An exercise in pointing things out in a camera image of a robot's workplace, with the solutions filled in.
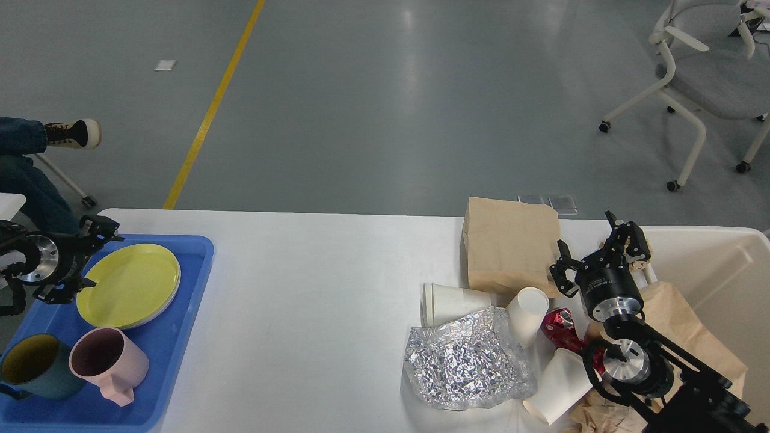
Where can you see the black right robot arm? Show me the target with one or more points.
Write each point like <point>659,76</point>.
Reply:
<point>637,366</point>

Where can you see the pink mug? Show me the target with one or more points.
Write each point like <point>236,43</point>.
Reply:
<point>108,359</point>

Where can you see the yellow plastic plate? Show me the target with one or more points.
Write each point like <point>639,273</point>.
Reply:
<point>132,286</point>

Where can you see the flat brown paper bag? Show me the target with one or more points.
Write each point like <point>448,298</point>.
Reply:
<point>510,245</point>

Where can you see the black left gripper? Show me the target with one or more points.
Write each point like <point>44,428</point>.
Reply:
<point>62,257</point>

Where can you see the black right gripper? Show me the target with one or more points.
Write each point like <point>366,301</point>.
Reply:
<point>606,283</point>

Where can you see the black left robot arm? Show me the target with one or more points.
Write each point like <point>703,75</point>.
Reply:
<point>20,257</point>

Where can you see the crumpled brown paper front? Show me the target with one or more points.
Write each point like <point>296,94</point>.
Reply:
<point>594,413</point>

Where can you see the crumpled aluminium foil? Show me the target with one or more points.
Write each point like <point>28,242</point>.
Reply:
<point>469,363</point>

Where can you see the lying white paper cup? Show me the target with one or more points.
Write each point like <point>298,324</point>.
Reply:
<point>442,304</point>

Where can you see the large brown paper bag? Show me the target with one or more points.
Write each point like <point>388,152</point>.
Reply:
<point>666,310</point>

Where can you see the teal mug yellow inside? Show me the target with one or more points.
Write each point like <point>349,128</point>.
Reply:
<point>39,366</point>

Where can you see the front white paper cup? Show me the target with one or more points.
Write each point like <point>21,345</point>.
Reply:
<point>563,383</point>

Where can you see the seated person in jeans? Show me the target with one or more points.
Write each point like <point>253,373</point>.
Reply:
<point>20,138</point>

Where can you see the white chair leg left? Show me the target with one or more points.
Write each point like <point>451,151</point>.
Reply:
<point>87,200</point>

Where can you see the pale green plate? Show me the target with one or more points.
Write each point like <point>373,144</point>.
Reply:
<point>150,304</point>

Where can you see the crushed red can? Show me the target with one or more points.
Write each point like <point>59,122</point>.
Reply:
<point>560,328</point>

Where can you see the crumpled brown paper ball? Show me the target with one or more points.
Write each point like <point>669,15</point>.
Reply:
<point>638,260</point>

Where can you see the grey office chair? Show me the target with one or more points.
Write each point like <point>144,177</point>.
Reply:
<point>708,64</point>

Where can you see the white plastic bin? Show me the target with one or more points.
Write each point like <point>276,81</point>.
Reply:
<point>722,272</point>

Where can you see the white table edge left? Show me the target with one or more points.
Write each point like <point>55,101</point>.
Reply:
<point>11,205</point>

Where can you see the upright white paper cup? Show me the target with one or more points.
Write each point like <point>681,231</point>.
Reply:
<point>526,312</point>

